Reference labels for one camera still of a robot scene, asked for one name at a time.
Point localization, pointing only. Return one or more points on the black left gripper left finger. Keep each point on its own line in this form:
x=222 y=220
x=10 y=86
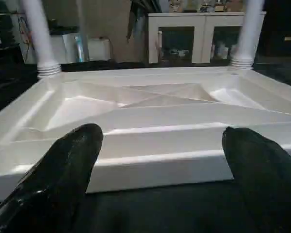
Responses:
x=53 y=189

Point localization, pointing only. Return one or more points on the white plastic table leg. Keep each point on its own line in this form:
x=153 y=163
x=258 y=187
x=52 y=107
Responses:
x=247 y=29
x=39 y=34

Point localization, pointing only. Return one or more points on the white glass door cabinet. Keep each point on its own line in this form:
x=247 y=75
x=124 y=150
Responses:
x=203 y=22

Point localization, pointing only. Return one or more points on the black work mat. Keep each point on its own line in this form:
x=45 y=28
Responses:
x=160 y=208

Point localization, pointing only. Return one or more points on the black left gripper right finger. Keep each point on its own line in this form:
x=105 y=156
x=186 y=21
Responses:
x=271 y=189

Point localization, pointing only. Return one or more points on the white plastic table top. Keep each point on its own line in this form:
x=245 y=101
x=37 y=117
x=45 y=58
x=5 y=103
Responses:
x=160 y=141

